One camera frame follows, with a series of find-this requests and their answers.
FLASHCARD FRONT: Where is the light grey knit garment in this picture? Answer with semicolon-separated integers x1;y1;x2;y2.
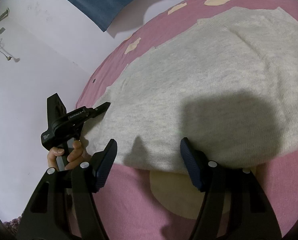
82;7;298;173

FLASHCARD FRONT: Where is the pink bedsheet with cream dots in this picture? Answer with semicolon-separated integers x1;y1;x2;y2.
76;0;298;239

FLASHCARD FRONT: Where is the person's left hand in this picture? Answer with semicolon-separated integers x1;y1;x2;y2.
47;140;85;171

